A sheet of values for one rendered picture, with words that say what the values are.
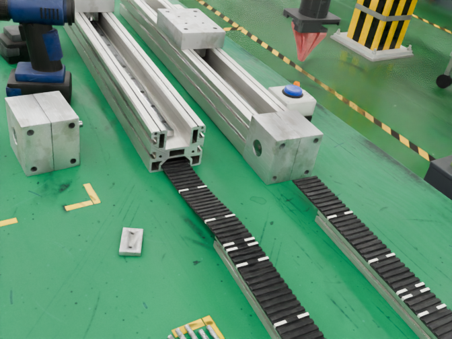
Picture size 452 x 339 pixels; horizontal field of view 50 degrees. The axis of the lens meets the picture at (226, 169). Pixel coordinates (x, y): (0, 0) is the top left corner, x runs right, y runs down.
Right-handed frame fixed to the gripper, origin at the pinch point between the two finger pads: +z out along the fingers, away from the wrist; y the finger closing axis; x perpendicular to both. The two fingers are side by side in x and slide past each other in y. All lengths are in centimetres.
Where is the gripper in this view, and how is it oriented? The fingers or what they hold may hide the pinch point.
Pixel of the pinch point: (301, 56)
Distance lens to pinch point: 106.2
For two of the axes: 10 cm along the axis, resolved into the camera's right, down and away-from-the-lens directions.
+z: -1.5, 8.1, 5.7
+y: -8.9, 1.4, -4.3
